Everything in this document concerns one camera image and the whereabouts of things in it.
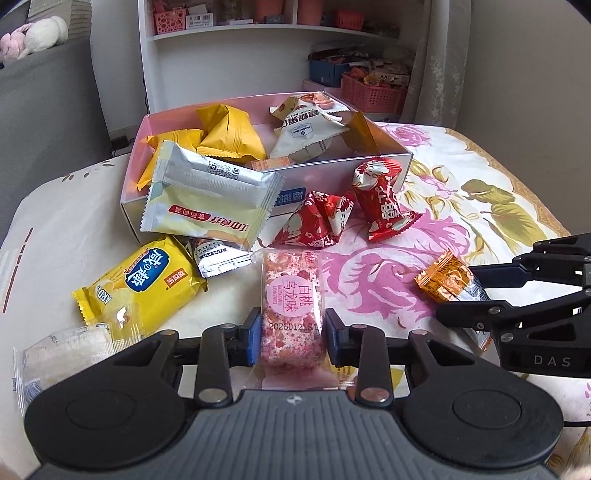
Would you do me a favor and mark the pink speckled snack packet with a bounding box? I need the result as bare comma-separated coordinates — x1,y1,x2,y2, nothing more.
249,249,348,389

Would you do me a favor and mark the puffy yellow snack packet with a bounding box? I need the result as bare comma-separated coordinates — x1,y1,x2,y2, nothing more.
196,104,267,160

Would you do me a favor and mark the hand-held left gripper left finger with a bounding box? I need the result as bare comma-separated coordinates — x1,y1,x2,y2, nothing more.
111,307,264,409

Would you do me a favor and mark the yellow blue biscuit packet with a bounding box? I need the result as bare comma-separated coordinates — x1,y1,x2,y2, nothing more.
73,234,208,334

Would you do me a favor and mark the large pink basket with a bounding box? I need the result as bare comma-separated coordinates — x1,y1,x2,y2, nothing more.
341,73,408,115

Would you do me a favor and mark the tall red snack packet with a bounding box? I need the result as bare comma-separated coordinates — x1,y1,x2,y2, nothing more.
352,157,419,242

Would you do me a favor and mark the small pink basket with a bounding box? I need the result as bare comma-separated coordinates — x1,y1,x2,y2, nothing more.
154,10,186,35

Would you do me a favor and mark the salmon pink cup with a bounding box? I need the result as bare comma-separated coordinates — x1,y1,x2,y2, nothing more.
298,0,324,26

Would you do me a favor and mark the silver chocolate packet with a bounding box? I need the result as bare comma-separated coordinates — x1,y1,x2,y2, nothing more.
191,237,253,278

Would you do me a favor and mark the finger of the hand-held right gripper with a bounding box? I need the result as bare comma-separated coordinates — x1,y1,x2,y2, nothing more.
468,233,591,291
436,288,591,344

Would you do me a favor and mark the white pecan packet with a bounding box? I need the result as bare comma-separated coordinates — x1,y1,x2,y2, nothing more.
269,104,349,163
295,91,345,114

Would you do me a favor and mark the pale orange wafer packet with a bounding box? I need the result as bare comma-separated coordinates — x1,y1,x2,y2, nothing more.
244,156,295,172

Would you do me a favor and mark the pink white plush toy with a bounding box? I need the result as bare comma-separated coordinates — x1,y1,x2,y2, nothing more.
0,16,70,65

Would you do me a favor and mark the silver yellow cake packet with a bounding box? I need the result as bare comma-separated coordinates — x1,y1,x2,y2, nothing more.
140,141,283,252

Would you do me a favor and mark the pink cardboard box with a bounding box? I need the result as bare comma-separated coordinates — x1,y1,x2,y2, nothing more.
119,92,414,245

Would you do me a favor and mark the gold foil snack packet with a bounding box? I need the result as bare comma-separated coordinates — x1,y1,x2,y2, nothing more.
344,112,382,155

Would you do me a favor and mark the orange white snack packet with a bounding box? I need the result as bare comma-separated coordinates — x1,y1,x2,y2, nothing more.
414,250,493,352

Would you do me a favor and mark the lace curtain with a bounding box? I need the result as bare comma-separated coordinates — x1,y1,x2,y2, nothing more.
402,0,472,130

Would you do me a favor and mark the clear rice cake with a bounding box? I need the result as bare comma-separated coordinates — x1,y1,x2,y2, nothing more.
13,323,122,412

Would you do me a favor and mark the blue box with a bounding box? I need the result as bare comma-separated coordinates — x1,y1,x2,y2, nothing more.
308,48,352,88

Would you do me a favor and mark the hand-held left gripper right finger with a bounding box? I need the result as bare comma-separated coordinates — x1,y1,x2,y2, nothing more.
325,308,481,409

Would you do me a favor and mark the white bookshelf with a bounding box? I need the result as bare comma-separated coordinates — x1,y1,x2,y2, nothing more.
137,0,432,116

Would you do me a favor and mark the grey sofa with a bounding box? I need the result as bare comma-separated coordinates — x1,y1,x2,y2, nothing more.
0,36,148,232

